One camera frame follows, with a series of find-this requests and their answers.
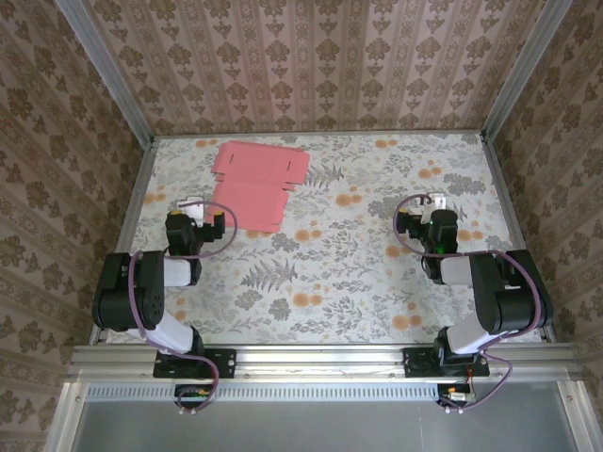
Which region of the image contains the pink paper box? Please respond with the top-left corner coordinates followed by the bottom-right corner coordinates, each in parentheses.
top-left (210, 142), bottom-right (311, 234)

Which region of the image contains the floral tablecloth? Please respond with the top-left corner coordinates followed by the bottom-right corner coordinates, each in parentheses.
top-left (106, 134), bottom-right (543, 345)

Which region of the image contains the grey metal panel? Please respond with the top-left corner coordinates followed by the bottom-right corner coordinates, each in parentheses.
top-left (70, 381), bottom-right (580, 452)

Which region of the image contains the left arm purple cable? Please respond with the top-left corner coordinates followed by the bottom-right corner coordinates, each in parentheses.
top-left (126, 200), bottom-right (239, 418)

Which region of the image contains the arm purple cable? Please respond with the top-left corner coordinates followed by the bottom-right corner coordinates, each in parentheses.
top-left (126, 200), bottom-right (239, 418)
top-left (393, 192), bottom-right (543, 416)

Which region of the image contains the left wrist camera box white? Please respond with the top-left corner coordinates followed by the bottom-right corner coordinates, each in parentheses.
top-left (177, 196), bottom-right (207, 228)

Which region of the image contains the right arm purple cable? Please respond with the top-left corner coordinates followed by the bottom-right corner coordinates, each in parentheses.
top-left (393, 192), bottom-right (543, 416)

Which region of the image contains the aluminium table side rail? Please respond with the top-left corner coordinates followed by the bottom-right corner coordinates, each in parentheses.
top-left (89, 138), bottom-right (156, 347)
top-left (480, 134), bottom-right (557, 343)

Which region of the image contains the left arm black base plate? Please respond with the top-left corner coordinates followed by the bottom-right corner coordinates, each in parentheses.
top-left (154, 347), bottom-right (237, 380)

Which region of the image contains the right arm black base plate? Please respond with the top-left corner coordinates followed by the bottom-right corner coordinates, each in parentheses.
top-left (402, 347), bottom-right (491, 380)

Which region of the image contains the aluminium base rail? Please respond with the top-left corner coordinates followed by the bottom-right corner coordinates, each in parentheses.
top-left (65, 342), bottom-right (581, 383)

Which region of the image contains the aluminium corner post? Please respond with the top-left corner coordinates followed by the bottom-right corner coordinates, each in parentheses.
top-left (480, 0), bottom-right (574, 142)
top-left (54, 0), bottom-right (156, 145)

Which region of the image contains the slotted grey cable duct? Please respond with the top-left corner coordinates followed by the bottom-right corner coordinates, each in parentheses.
top-left (87, 383), bottom-right (442, 402)

